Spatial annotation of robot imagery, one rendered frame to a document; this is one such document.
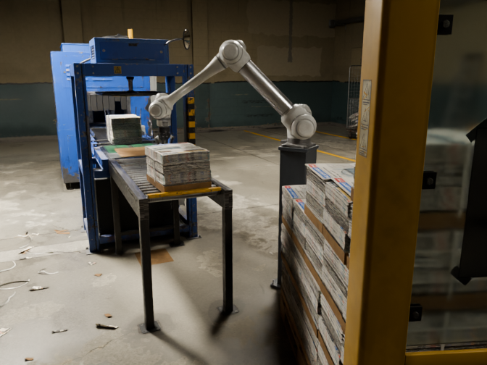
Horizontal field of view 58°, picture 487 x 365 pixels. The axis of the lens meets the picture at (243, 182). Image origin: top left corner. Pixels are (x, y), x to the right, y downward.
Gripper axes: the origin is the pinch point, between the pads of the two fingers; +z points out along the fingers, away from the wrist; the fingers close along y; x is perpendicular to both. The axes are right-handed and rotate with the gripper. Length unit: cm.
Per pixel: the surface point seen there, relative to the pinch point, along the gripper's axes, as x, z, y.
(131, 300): -11, 93, -29
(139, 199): -50, 13, -27
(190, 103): 80, -29, 43
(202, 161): -46.3, -4.6, 10.6
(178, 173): -47.2, 1.2, -4.0
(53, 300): 10, 93, -77
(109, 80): 316, -46, 8
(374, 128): -226, -44, -20
